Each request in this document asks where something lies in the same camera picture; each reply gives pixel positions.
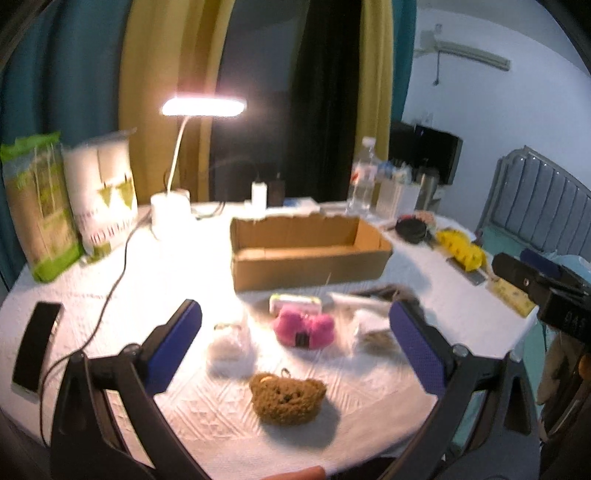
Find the white plastic basket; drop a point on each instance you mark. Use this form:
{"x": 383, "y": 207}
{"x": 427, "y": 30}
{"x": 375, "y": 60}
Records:
{"x": 397, "y": 199}

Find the left yellow curtain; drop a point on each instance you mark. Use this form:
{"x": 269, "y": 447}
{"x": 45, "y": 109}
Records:
{"x": 171, "y": 53}

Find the black monitor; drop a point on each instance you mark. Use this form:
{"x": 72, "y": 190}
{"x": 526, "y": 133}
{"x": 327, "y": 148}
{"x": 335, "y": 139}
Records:
{"x": 425, "y": 149}

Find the yellow plastic bag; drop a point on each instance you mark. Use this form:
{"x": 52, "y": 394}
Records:
{"x": 469, "y": 255}

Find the operator hand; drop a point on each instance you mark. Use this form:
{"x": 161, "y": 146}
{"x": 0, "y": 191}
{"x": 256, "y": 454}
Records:
{"x": 310, "y": 473}

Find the black charger plug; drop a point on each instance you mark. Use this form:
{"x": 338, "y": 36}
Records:
{"x": 276, "y": 193}

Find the brown bear plush pouch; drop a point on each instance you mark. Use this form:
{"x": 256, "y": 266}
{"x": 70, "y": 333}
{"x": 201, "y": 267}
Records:
{"x": 285, "y": 401}

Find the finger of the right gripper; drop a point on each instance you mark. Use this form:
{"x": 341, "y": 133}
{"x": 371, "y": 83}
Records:
{"x": 519, "y": 274}
{"x": 540, "y": 263}

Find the open cardboard box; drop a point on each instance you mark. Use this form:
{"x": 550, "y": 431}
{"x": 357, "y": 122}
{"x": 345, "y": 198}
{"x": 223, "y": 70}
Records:
{"x": 281, "y": 252}

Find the wall air conditioner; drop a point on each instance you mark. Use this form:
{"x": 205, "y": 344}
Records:
{"x": 429, "y": 43}

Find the grey padded headboard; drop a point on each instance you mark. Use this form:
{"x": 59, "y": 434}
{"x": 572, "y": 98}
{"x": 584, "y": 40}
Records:
{"x": 538, "y": 204}

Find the right teal curtain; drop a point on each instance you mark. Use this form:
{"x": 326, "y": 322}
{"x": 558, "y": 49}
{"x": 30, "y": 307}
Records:
{"x": 404, "y": 29}

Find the left teal curtain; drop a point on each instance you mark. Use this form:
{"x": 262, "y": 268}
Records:
{"x": 63, "y": 76}

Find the grey dotted sock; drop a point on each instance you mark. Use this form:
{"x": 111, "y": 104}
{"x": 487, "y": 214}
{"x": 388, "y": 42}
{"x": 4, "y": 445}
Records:
{"x": 380, "y": 299}

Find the small tissue pack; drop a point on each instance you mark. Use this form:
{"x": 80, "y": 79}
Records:
{"x": 310, "y": 305}

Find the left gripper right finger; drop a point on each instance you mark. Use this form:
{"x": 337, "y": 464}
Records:
{"x": 483, "y": 425}

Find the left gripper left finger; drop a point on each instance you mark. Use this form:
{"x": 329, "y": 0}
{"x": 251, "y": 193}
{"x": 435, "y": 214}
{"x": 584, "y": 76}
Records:
{"x": 86, "y": 442}

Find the teal curtain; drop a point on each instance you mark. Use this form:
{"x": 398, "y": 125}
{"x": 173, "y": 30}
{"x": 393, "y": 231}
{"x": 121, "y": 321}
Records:
{"x": 404, "y": 29}
{"x": 63, "y": 76}

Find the yellow curtain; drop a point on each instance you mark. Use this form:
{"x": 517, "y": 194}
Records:
{"x": 376, "y": 75}
{"x": 171, "y": 53}

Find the steel thermos cup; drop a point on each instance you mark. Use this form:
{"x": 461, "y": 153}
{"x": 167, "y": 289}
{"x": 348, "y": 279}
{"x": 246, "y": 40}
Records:
{"x": 429, "y": 181}

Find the red patterned card box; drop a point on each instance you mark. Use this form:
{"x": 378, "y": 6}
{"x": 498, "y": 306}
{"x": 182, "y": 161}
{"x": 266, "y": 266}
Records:
{"x": 427, "y": 217}

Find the yellow tissue pack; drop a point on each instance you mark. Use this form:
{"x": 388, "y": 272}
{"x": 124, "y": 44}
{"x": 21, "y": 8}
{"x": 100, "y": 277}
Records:
{"x": 511, "y": 296}

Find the black phone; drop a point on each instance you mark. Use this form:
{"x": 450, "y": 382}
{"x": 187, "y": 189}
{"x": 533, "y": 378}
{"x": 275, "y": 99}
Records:
{"x": 34, "y": 346}

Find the white power strip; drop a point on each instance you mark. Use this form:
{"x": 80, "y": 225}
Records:
{"x": 303, "y": 202}

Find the white paper towel pack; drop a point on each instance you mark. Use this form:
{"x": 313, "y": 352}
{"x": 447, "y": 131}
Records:
{"x": 363, "y": 325}

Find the black round pouch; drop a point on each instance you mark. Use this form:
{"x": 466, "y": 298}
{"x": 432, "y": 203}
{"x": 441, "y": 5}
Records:
{"x": 413, "y": 230}

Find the clear water bottle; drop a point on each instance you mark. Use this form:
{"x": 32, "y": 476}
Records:
{"x": 363, "y": 178}

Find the pink plush toy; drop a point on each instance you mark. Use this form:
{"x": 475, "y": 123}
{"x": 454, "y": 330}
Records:
{"x": 296, "y": 329}

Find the white desk lamp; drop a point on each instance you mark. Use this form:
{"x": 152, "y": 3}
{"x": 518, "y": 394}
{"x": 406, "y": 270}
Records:
{"x": 171, "y": 209}

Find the white charger plug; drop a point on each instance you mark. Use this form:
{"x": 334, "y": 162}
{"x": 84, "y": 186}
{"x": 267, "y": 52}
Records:
{"x": 259, "y": 196}

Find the white paper cup pack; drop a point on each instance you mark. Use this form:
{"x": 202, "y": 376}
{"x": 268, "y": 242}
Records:
{"x": 101, "y": 192}

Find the bubble wrap bundle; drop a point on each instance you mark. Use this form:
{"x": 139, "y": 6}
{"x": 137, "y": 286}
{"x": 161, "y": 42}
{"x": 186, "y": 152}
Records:
{"x": 229, "y": 342}

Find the right yellow curtain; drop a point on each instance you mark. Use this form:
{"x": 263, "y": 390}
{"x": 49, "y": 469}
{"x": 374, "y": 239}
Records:
{"x": 376, "y": 75}

